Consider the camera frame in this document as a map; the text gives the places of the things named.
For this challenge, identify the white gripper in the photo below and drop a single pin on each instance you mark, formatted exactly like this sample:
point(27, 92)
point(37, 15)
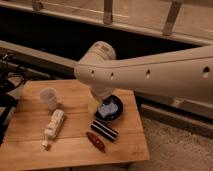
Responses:
point(98, 93)

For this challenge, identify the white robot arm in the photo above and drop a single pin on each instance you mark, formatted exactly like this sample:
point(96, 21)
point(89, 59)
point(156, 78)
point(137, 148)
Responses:
point(185, 74)

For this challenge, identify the black bowl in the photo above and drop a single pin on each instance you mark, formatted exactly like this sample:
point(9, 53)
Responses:
point(111, 99)

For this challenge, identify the black white striped box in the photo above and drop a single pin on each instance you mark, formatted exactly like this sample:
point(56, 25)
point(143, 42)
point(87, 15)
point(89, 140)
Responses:
point(104, 130)

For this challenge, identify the dark red oblong object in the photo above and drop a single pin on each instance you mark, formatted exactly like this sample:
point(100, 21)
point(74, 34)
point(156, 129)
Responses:
point(96, 141)

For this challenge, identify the translucent plastic cup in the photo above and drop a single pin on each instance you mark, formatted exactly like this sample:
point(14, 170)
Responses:
point(48, 97)

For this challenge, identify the white tube bottle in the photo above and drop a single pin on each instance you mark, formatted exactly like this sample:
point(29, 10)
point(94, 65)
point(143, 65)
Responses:
point(52, 128)

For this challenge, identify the wooden board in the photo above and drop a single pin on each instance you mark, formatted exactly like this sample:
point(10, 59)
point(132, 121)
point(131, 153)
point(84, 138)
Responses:
point(22, 146)

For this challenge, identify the metal frame rail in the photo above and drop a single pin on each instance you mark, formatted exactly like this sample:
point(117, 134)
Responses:
point(188, 21)

